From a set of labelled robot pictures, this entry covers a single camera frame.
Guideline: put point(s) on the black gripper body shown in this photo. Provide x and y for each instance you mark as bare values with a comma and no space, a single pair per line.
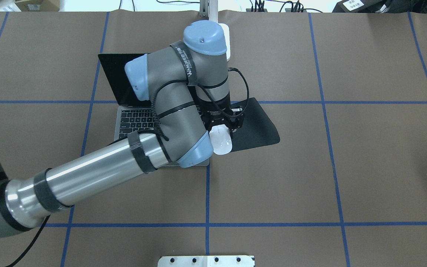
217,116

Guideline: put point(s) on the white computer mouse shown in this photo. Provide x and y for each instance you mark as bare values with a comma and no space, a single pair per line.
221,139

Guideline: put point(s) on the black mouse pad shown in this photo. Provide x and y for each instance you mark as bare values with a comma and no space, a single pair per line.
257,128

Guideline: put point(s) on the grey laptop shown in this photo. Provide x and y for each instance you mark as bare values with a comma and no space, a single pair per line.
124,104

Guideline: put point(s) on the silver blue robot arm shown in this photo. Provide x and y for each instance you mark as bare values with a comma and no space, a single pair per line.
24,204

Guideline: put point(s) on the black box with white label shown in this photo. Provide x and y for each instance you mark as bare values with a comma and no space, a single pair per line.
361,6

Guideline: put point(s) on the cardboard box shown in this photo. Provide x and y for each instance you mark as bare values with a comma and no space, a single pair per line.
38,5

